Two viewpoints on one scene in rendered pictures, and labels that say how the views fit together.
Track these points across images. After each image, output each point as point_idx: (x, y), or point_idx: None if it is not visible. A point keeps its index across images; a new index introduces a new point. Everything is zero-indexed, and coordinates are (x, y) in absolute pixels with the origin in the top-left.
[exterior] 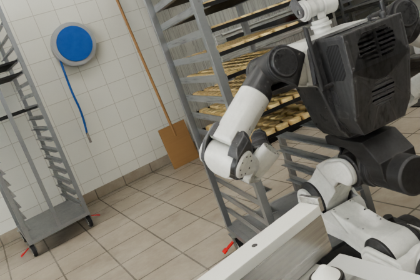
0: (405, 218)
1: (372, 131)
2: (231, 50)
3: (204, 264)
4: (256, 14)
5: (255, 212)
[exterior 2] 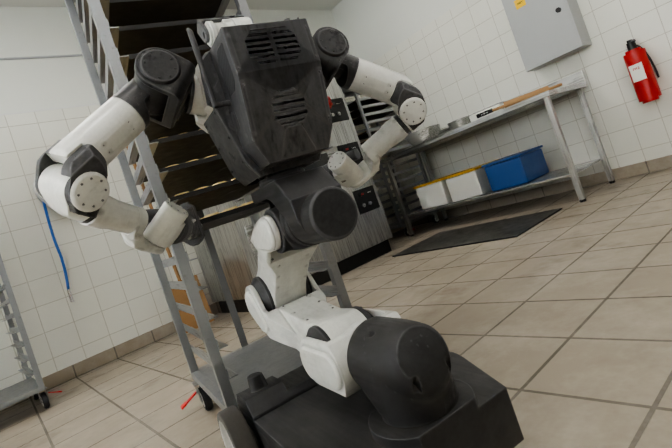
0: None
1: (281, 160)
2: None
3: (156, 429)
4: None
5: None
